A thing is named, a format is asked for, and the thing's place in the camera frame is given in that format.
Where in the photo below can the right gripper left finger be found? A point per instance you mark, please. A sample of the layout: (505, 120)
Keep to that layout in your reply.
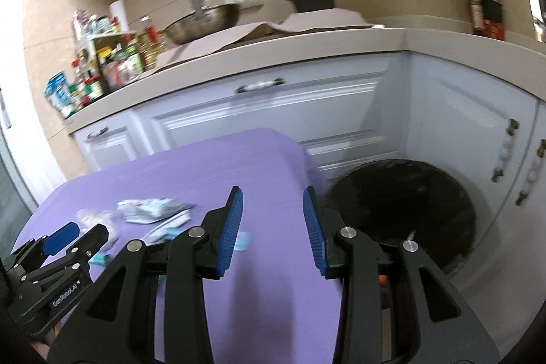
(115, 320)

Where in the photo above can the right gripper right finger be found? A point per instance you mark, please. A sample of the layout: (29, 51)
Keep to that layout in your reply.
(430, 322)

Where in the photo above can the light blue long wrapper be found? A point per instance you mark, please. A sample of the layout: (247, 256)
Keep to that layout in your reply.
(173, 226)

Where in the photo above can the black lined trash bin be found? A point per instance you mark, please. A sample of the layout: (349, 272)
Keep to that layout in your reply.
(395, 200)

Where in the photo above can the left hand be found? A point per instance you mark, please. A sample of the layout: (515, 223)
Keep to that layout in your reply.
(43, 347)

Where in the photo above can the white blue crumpled packet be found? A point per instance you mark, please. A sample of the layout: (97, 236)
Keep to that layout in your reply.
(151, 210)

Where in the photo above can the purple tablecloth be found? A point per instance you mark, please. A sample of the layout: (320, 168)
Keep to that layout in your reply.
(272, 306)

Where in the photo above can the blue white salt bag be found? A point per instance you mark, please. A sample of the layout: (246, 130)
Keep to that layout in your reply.
(57, 94)

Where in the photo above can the white spice rack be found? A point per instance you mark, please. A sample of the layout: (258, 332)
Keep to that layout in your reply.
(113, 59)

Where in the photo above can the yellow cooking oil bottle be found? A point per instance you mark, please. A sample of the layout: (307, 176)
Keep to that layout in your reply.
(151, 42)

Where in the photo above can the white paper towel roll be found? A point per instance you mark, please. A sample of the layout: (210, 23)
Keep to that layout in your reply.
(117, 10)

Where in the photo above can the red box on counter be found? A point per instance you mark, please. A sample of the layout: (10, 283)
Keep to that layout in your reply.
(493, 20)

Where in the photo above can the steel wok pan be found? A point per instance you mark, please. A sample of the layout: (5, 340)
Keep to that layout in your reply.
(203, 21)

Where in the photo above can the dark oil bottle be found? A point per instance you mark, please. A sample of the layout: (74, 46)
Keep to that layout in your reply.
(476, 14)

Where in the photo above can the beige cardboard stove cover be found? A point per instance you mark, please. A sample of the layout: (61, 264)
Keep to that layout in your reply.
(294, 24)

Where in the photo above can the white cabinet with handles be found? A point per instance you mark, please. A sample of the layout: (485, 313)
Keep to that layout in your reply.
(481, 128)

